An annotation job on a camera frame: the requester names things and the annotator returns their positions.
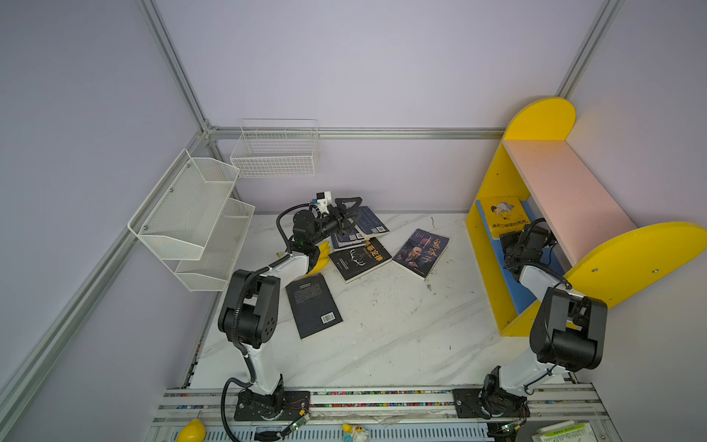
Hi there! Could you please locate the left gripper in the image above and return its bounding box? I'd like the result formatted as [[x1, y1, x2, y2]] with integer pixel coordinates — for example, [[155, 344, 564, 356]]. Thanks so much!
[[311, 197, 362, 246]]

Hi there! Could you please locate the yellow cartoon cover book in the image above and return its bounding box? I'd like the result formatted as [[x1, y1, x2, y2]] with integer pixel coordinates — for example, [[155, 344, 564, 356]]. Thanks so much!
[[478, 196, 530, 239]]

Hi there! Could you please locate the purple old man book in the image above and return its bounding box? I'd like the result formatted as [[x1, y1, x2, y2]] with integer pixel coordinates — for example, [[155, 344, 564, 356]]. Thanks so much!
[[392, 228, 449, 280]]

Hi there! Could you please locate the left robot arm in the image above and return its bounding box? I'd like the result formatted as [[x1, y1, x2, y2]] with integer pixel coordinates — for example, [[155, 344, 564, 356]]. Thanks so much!
[[217, 193, 363, 422]]

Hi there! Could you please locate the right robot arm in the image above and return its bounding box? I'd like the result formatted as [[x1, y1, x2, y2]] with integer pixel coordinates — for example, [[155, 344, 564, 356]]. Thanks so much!
[[453, 218, 608, 419]]

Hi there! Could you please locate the blue book behind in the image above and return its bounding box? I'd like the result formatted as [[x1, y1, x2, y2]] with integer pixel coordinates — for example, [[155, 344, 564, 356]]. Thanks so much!
[[331, 228, 366, 250]]

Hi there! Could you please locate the blue book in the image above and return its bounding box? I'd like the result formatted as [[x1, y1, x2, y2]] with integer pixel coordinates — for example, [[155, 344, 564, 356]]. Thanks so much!
[[355, 206, 390, 239], [331, 228, 366, 250]]

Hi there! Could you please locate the blue book front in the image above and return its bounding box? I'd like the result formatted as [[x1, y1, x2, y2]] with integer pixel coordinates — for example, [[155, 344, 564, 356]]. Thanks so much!
[[355, 206, 390, 239]]

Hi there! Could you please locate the yellow banana bunch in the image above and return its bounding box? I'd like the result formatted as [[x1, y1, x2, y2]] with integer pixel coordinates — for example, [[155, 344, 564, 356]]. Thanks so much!
[[307, 241, 331, 276]]

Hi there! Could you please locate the black book yellow title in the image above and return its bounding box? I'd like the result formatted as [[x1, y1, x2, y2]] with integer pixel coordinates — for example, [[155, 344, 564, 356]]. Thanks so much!
[[329, 239, 392, 284]]

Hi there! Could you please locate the yellow pink blue bookshelf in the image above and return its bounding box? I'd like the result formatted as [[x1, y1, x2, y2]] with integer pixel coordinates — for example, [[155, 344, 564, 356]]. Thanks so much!
[[477, 98, 706, 308]]

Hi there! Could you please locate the black book with barcode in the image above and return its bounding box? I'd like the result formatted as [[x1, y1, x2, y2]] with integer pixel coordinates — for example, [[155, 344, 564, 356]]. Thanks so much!
[[285, 274, 344, 339]]

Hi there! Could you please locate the white mesh two-tier shelf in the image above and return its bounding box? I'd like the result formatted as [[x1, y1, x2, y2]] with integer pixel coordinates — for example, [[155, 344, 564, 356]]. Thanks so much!
[[127, 150, 255, 292]]

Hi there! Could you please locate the green white box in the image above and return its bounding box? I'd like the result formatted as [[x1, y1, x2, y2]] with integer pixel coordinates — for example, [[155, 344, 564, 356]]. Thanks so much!
[[531, 420, 598, 442]]

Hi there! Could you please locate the small yellow duck toy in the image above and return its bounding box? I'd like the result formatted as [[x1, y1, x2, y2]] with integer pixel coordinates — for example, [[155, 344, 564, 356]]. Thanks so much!
[[342, 424, 369, 442]]

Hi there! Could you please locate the yellow lemon toy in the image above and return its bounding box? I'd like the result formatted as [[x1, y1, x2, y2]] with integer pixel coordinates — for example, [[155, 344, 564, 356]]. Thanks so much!
[[176, 418, 206, 442]]

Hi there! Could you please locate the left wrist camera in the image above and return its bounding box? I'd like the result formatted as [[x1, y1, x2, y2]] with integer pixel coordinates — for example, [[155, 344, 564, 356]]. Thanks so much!
[[314, 191, 334, 214]]

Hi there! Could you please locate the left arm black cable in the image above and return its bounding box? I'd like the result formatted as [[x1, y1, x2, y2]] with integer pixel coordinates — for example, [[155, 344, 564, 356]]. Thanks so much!
[[274, 201, 313, 255]]

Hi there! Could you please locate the white wire basket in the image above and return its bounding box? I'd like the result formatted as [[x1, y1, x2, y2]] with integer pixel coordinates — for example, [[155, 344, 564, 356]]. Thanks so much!
[[230, 119, 320, 179]]

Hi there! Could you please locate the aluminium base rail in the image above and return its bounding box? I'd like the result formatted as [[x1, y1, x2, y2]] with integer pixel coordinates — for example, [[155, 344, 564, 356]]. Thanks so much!
[[144, 341, 622, 442]]

